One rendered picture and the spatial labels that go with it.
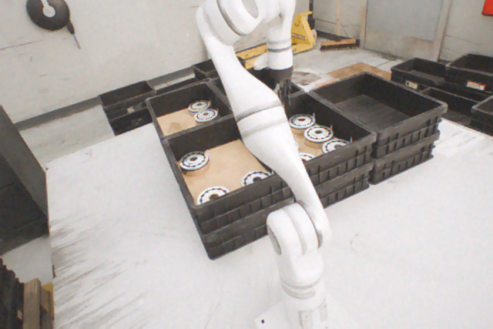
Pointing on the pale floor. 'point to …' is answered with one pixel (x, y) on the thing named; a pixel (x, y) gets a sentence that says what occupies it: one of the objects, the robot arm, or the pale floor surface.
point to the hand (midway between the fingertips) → (283, 105)
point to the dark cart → (20, 184)
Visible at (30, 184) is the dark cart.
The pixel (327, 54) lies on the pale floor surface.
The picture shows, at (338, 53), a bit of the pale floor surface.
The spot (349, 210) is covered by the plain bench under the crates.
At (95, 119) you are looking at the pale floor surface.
